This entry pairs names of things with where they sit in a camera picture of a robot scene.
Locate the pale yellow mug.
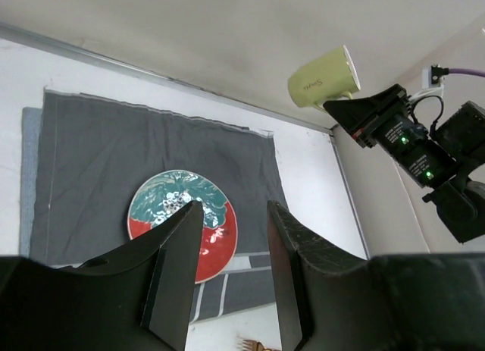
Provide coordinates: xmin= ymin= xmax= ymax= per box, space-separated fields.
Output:
xmin=287 ymin=45 xmax=361 ymax=111

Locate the grey cloth placemat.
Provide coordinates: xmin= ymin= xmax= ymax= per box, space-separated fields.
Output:
xmin=18 ymin=87 xmax=291 ymax=324

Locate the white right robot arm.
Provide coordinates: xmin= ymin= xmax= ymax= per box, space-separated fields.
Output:
xmin=323 ymin=84 xmax=484 ymax=243

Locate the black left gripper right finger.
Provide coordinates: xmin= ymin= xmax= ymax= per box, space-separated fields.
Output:
xmin=268 ymin=202 xmax=371 ymax=350

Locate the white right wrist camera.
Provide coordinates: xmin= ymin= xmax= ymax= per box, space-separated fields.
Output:
xmin=409 ymin=64 xmax=449 ymax=102

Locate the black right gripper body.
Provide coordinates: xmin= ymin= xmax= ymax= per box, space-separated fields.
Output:
xmin=323 ymin=84 xmax=408 ymax=148

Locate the copper fork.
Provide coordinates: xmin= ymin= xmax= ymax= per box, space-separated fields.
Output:
xmin=237 ymin=339 xmax=269 ymax=351

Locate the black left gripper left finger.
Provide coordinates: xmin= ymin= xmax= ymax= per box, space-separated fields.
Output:
xmin=77 ymin=201 xmax=203 ymax=350

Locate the teal and red plate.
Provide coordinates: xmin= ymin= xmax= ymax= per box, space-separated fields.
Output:
xmin=127 ymin=170 xmax=238 ymax=284

